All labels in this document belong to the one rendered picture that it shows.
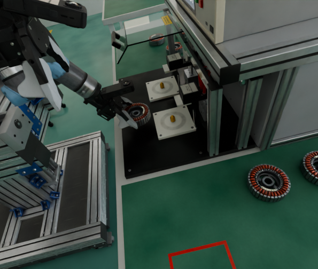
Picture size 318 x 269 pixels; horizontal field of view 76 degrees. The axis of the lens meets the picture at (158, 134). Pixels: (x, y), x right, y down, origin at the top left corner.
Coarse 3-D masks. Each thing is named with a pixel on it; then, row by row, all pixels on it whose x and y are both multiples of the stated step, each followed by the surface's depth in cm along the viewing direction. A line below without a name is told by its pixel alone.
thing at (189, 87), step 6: (186, 84) 75; (192, 84) 74; (180, 90) 73; (186, 90) 72; (192, 90) 72; (198, 90) 71; (174, 96) 78; (180, 96) 76; (186, 96) 71; (192, 96) 72; (198, 96) 72; (204, 96) 72; (180, 102) 75; (186, 102) 73
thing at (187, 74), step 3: (186, 69) 98; (186, 72) 97; (189, 72) 96; (195, 72) 96; (186, 75) 96; (189, 75) 95; (192, 75) 94; (195, 75) 94; (186, 78) 98; (189, 78) 94; (192, 78) 94; (195, 78) 95; (186, 81) 99; (189, 81) 95; (192, 81) 96; (195, 81) 96
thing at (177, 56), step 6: (174, 54) 90; (180, 54) 90; (198, 54) 91; (168, 60) 88; (174, 60) 87; (180, 60) 87; (162, 66) 94; (168, 66) 90; (174, 66) 89; (180, 66) 89; (186, 66) 90; (168, 72) 91; (192, 72) 93
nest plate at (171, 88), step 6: (162, 78) 104; (168, 78) 103; (174, 78) 102; (150, 84) 103; (156, 84) 102; (168, 84) 100; (174, 84) 99; (150, 90) 100; (156, 90) 99; (162, 90) 98; (168, 90) 97; (174, 90) 96; (150, 96) 97; (156, 96) 96; (162, 96) 95; (168, 96) 95
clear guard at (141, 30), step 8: (152, 16) 86; (160, 16) 84; (168, 16) 83; (128, 24) 85; (136, 24) 83; (144, 24) 82; (152, 24) 80; (160, 24) 79; (176, 24) 76; (120, 32) 87; (128, 32) 79; (136, 32) 78; (144, 32) 76; (152, 32) 75; (160, 32) 74; (168, 32) 73; (176, 32) 71; (120, 40) 82; (128, 40) 74; (136, 40) 73; (144, 40) 72; (120, 48) 78; (120, 56) 75
